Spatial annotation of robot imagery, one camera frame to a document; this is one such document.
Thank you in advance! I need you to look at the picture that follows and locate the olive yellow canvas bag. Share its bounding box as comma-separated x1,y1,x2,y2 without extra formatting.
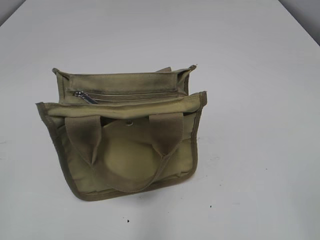
37,65,207,201

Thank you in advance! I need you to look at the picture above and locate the silver metal zipper pull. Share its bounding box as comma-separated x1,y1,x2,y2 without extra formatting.
74,91,98,105

